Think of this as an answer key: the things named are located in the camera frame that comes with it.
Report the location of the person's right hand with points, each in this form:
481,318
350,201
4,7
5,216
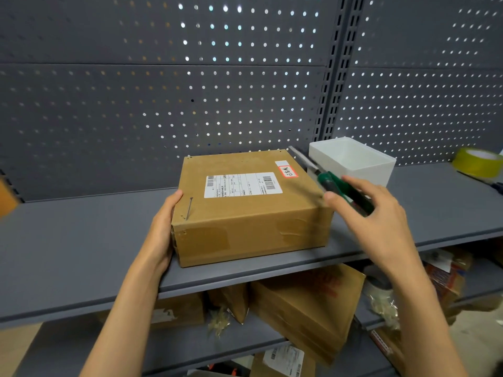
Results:
385,239

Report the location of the brown wooden panel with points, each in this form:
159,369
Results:
8,200

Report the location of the cardboard box barcode label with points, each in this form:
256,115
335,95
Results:
275,365

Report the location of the person's left forearm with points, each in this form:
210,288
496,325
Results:
122,329

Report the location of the cardboard box torn white sticker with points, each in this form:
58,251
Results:
184,310

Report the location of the brown cardboard box white labels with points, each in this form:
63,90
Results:
243,231

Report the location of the person's left hand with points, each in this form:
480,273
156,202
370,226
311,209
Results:
161,239

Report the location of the crumpled clear plastic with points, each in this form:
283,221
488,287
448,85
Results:
387,312

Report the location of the black scissors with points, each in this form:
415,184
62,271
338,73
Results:
497,187

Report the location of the white plastic bin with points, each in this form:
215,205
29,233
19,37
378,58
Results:
365,172

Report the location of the grey metal shelf board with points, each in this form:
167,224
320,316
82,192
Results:
78,251
483,278
444,208
188,349

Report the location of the yellow tape roll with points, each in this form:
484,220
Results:
475,166

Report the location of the grey perforated back panel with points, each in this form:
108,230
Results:
432,94
157,113

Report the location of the metal nail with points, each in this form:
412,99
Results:
189,208

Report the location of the white tape roll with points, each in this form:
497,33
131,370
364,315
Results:
379,284

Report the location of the cardboard box red lettering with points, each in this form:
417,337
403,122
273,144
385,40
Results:
306,302

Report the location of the cardboard box red blue print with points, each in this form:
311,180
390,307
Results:
448,282

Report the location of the grey slotted upright post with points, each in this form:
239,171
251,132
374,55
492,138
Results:
338,74
13,188

